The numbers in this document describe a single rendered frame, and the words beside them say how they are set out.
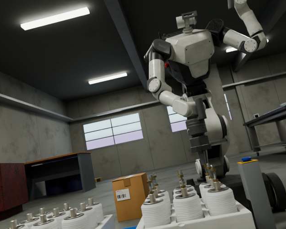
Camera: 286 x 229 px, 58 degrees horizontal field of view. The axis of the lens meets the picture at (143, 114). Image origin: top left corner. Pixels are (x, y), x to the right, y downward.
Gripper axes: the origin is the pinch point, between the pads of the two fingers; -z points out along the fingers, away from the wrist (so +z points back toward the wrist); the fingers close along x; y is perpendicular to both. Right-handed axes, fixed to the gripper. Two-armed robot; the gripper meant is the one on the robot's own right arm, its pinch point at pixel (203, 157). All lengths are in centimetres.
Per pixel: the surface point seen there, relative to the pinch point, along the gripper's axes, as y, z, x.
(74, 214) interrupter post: 28, -10, -52
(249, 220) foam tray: -24.4, -20.7, -20.8
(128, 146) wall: 636, 59, 539
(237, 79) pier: 286, 212, 796
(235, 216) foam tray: -21.2, -18.7, -23.2
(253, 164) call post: -19.4, -6.5, 5.1
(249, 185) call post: -16.6, -14.2, 2.9
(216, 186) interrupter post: -14.8, -9.6, -19.8
